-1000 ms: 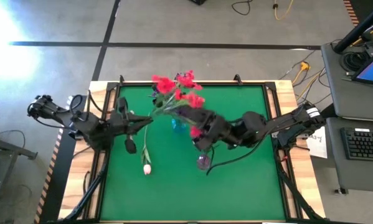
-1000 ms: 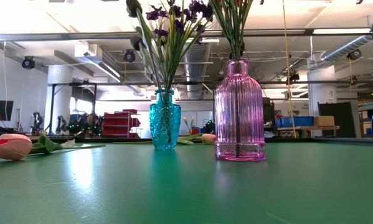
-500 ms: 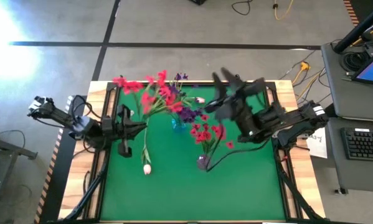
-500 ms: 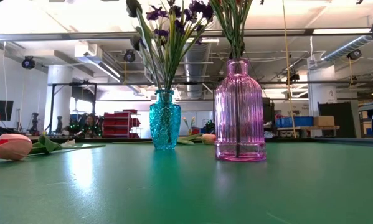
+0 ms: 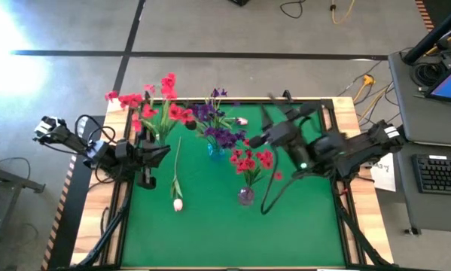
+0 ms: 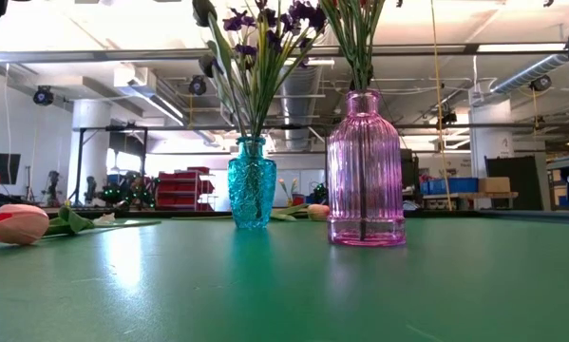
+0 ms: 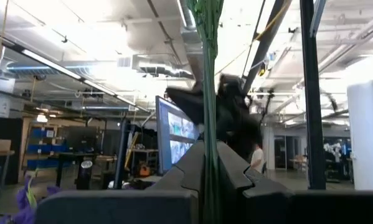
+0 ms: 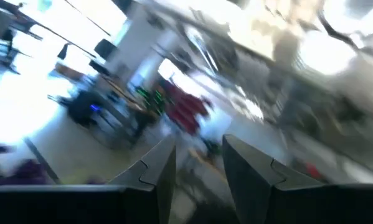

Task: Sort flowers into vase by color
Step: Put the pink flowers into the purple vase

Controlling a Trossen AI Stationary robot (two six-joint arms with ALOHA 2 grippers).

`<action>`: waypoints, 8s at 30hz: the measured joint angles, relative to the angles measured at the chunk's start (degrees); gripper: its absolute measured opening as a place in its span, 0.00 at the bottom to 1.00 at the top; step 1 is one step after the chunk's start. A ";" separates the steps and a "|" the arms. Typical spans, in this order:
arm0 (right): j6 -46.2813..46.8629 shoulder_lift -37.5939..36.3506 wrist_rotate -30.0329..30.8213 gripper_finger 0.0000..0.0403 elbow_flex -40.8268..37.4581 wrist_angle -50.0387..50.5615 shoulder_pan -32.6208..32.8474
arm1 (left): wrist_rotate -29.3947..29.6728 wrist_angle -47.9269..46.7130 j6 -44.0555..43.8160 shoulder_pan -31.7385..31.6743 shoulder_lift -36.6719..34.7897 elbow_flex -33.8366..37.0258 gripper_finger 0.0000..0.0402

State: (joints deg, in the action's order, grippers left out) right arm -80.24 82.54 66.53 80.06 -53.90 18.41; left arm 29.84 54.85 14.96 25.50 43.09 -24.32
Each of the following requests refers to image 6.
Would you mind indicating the background robot with green lights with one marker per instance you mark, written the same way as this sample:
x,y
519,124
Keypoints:
x,y
127,192

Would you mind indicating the black desktop monitor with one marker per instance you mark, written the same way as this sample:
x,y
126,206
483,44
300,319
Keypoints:
x,y
412,171

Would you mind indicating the wide silver ventilation duct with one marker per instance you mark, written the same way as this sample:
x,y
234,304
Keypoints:
x,y
303,109

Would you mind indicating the wooden workbench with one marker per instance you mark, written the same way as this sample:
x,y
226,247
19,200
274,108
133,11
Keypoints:
x,y
474,195

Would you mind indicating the slim silver ventilation duct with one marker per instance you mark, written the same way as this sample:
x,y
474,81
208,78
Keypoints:
x,y
526,73

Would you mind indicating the small yellow tulip bunch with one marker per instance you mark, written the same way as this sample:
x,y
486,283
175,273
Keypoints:
x,y
289,187

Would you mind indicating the teal textured glass vase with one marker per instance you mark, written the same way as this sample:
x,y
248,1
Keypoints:
x,y
252,190

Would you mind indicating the dark purple artificial tulip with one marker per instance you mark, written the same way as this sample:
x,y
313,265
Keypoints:
x,y
208,64
203,9

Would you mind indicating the pink artificial tulip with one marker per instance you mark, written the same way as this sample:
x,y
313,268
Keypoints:
x,y
318,212
15,223

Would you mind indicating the ceiling light fixture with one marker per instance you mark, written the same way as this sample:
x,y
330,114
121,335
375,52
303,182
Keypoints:
x,y
324,62

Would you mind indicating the black wall monitor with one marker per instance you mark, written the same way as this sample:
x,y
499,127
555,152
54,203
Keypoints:
x,y
8,166

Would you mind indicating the white fallen petal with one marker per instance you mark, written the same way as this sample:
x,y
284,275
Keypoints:
x,y
106,218

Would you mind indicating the white rectangular air duct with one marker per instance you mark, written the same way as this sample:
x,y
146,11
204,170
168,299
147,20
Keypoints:
x,y
144,83

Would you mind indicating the green table mat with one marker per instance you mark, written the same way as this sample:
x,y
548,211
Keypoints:
x,y
284,294

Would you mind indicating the black metal frame stand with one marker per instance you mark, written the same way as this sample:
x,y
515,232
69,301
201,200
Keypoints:
x,y
79,161

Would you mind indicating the grey horizontal beam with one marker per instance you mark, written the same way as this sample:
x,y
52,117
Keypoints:
x,y
146,53

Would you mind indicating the pink ribbed glass vase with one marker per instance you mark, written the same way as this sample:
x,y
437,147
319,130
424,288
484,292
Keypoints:
x,y
366,180

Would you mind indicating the white round column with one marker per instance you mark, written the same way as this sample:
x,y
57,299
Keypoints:
x,y
91,142
490,142

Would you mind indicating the blue storage bin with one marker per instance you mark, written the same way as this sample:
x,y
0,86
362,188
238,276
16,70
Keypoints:
x,y
455,185

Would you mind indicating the red storage rack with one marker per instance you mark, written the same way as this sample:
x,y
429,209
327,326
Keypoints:
x,y
179,185

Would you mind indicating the black panel board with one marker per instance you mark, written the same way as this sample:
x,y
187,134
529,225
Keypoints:
x,y
512,180

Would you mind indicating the cardboard box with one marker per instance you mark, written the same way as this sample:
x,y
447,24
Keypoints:
x,y
494,184

